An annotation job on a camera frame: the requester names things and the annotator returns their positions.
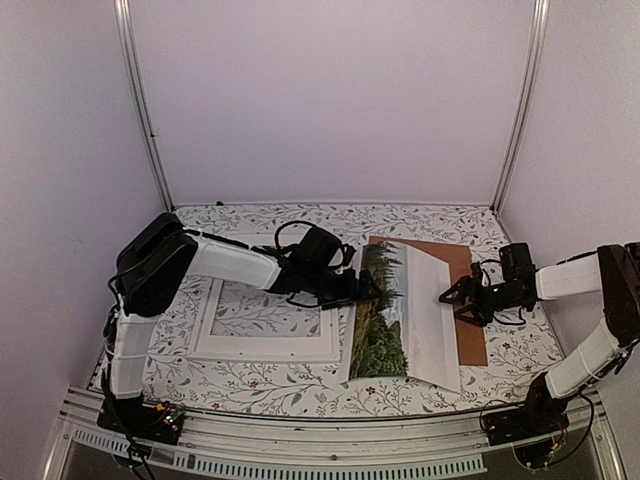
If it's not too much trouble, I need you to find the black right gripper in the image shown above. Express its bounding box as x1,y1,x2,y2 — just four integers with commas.
439,276,524,327

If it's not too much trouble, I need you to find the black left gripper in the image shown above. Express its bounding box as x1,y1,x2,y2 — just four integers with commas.
303,267,381,312

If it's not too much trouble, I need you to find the landscape photo print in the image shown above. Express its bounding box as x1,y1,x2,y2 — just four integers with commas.
339,239,461,393

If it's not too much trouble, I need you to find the white picture frame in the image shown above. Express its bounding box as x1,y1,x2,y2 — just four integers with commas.
187,227,347,365

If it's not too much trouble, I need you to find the white photo print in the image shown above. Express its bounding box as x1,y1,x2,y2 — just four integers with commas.
192,239,337,357

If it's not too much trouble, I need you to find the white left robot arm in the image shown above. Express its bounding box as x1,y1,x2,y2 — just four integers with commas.
104,212,382,434

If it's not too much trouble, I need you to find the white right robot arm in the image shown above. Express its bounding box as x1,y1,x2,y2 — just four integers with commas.
439,243,639,436

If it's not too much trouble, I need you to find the floral patterned table mat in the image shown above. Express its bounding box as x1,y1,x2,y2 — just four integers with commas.
141,204,561,418

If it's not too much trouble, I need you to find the brown frame backing board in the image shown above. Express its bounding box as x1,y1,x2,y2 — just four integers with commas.
369,235,489,367

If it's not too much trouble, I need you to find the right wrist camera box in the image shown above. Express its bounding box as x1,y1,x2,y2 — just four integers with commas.
499,242,536,282

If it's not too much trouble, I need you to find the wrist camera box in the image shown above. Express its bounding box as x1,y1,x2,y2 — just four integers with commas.
499,242,536,282
296,227,343,269

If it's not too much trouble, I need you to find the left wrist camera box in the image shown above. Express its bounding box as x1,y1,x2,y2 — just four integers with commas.
296,227,343,269

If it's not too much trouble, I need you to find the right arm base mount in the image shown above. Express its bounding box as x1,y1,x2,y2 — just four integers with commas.
479,373,569,446

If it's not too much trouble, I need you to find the front aluminium rail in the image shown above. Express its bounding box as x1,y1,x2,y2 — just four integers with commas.
43,387,627,479

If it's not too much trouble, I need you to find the right aluminium corner post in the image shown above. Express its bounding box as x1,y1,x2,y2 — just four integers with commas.
491,0,550,216

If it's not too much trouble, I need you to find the aluminium corner post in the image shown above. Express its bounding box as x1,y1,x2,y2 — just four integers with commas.
113,0,175,211
491,0,550,216

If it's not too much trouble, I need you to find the left aluminium corner post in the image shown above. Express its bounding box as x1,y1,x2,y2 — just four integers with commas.
113,0,175,211

